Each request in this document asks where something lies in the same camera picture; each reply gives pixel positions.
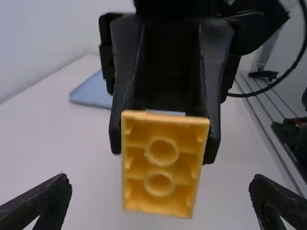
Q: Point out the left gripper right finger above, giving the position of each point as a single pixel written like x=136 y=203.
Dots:
x=283 y=210

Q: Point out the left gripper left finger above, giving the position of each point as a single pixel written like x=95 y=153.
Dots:
x=36 y=210

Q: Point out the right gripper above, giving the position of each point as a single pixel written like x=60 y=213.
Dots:
x=168 y=60

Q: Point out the yellow toy brick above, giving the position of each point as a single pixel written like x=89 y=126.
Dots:
x=165 y=182

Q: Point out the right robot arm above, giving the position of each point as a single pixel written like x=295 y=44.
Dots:
x=254 y=31

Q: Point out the silver rails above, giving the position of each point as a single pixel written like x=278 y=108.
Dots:
x=261 y=112

